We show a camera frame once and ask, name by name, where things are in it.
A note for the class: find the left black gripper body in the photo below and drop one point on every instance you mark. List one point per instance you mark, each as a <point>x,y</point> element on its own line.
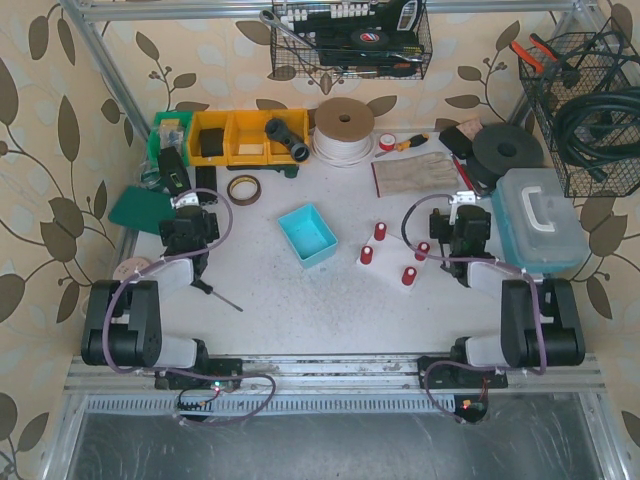
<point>173,170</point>

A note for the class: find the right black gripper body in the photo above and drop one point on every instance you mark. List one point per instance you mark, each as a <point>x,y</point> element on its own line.
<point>438,226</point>

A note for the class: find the small red spring front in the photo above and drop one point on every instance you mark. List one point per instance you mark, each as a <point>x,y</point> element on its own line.
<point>422,251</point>

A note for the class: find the light blue plastic box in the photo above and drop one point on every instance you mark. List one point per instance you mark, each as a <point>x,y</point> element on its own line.
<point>309,236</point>

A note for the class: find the long red spring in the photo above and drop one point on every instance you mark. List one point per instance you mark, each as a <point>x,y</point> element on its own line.
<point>366,255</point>

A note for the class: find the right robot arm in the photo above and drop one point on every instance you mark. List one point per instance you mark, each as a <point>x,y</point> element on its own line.
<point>539,324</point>

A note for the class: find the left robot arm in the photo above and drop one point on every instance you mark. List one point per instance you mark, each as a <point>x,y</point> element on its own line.
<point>123,326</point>

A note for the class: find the metal nail pin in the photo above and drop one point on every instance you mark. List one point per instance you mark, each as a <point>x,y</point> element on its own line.
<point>220,296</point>

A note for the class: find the green plastic lid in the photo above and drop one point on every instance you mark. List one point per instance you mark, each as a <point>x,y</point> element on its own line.
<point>142,210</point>

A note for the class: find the white peg board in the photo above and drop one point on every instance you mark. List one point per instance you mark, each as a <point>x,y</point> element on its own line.
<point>390,257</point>

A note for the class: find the beige work glove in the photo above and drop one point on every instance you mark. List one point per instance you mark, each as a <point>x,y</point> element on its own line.
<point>431,171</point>

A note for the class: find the black ribbed block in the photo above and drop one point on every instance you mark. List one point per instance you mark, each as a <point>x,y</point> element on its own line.
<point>206,178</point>

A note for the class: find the black green meter device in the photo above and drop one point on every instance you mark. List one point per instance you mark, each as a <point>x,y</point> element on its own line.
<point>172,171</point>

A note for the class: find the round beige power socket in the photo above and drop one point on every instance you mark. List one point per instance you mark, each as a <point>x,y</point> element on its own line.
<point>129,267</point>

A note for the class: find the brown tape roll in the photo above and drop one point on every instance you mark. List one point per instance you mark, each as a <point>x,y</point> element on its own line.
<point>244,190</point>

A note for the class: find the yellow black screwdriver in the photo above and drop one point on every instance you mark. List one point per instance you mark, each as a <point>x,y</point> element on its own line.
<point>414,141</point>

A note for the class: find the black disc spool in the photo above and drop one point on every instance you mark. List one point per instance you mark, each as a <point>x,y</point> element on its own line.
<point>498,148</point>

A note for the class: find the black box in bin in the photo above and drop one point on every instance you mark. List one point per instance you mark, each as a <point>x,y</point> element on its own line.
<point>212,142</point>

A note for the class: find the red white tape roll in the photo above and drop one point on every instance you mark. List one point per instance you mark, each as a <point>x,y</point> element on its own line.
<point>387,142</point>

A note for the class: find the green storage bin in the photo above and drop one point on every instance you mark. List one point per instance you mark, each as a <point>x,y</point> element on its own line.
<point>169,129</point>

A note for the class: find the yellow storage bin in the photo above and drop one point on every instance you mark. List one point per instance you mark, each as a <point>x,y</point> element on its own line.
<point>245,140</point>

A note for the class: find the grey pipe fitting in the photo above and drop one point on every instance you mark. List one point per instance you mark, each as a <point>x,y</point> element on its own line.
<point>277,130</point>

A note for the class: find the black electrical tape roll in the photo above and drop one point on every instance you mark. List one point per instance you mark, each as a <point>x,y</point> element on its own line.
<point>369,39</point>

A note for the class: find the silver wrench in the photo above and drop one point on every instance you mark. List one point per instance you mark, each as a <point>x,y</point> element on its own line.
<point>271,20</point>

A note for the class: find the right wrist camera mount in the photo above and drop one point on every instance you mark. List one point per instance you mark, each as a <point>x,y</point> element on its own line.
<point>462,199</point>

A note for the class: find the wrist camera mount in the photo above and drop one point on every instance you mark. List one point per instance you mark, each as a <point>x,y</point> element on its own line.
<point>462,199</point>
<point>190,199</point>

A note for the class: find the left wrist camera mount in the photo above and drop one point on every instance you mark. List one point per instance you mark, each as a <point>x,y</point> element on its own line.
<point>190,199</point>

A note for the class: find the clear toolbox white handle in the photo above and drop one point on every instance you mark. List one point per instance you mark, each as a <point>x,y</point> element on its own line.
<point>538,226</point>

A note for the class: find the green bin rail base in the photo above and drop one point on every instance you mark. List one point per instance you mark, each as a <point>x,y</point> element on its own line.
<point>289,171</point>

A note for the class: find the white cable spool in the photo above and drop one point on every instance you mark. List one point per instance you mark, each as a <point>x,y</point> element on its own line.
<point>343,133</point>

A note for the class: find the top wire basket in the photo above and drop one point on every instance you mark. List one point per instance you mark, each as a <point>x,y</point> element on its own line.
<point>332,41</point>

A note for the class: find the wire basket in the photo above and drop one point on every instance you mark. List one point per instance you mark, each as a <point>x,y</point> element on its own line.
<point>588,111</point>
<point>332,41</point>

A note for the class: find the orange handled pliers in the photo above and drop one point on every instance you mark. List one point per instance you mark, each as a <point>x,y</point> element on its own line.
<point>534,56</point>

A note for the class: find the right wire basket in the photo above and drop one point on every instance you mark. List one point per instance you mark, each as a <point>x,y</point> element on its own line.
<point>588,111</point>

